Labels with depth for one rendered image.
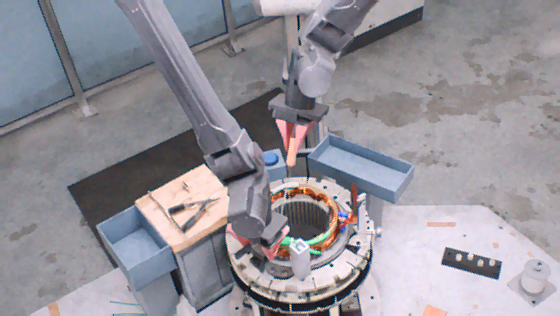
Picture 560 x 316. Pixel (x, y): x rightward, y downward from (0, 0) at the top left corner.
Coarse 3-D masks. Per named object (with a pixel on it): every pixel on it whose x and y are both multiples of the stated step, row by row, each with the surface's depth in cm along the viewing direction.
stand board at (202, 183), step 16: (192, 176) 153; (208, 176) 152; (160, 192) 149; (176, 192) 149; (192, 192) 149; (208, 192) 148; (224, 192) 148; (144, 208) 146; (160, 208) 145; (192, 208) 145; (224, 208) 144; (160, 224) 142; (208, 224) 141; (224, 224) 143; (176, 240) 138; (192, 240) 139
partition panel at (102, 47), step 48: (0, 0) 290; (48, 0) 303; (96, 0) 317; (192, 0) 350; (240, 0) 369; (0, 48) 302; (48, 48) 317; (96, 48) 332; (144, 48) 350; (0, 96) 315; (48, 96) 332
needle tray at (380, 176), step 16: (320, 144) 158; (336, 144) 162; (352, 144) 158; (320, 160) 159; (336, 160) 159; (352, 160) 158; (368, 160) 158; (384, 160) 155; (400, 160) 151; (336, 176) 153; (352, 176) 149; (368, 176) 154; (384, 176) 153; (400, 176) 153; (368, 192) 149; (384, 192) 146; (400, 192) 147; (368, 208) 156
